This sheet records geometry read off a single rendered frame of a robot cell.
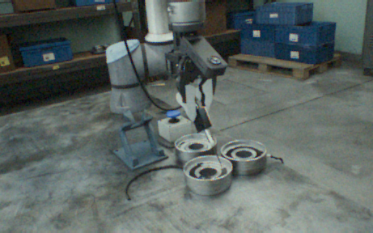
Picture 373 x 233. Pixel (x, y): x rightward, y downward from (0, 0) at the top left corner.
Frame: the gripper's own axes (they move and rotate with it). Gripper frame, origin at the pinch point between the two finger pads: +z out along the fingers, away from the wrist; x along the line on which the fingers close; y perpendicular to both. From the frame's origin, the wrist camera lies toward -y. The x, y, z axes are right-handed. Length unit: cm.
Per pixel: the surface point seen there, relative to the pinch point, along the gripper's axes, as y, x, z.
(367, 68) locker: 170, -333, 85
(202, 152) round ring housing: 0.5, -0.2, 9.7
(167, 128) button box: 18.3, -0.6, 9.3
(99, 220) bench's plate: -3.6, 27.1, 13.3
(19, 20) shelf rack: 339, -12, -1
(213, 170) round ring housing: -5.8, 1.4, 11.0
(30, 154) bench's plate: 38, 33, 13
